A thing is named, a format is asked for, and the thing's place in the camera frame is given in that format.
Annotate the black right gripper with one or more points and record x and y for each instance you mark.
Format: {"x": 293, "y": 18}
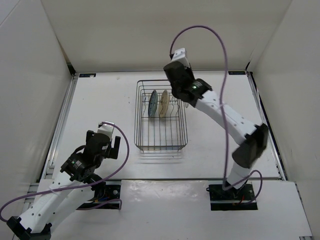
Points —
{"x": 189, "y": 71}

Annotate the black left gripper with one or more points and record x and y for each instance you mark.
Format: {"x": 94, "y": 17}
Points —
{"x": 113, "y": 152}

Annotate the cream floral plate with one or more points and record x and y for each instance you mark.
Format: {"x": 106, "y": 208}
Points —
{"x": 164, "y": 104}

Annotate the blue patterned plate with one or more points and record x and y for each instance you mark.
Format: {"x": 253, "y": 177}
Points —
{"x": 152, "y": 104}

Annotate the metal wire dish rack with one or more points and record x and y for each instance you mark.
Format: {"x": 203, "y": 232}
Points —
{"x": 160, "y": 118}

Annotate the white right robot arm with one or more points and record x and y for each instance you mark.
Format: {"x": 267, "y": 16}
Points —
{"x": 251, "y": 138}

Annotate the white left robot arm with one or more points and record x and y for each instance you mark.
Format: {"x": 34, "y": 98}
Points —
{"x": 75, "y": 184}

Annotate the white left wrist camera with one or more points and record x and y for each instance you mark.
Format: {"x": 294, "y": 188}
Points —
{"x": 106, "y": 129}

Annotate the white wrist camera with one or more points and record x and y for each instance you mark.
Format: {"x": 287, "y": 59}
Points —
{"x": 106, "y": 129}
{"x": 180, "y": 55}

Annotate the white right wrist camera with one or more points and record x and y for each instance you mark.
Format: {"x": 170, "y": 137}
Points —
{"x": 180, "y": 55}

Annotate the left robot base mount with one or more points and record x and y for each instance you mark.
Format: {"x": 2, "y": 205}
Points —
{"x": 108, "y": 198}

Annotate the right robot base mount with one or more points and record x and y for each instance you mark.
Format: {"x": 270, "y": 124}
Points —
{"x": 232, "y": 200}

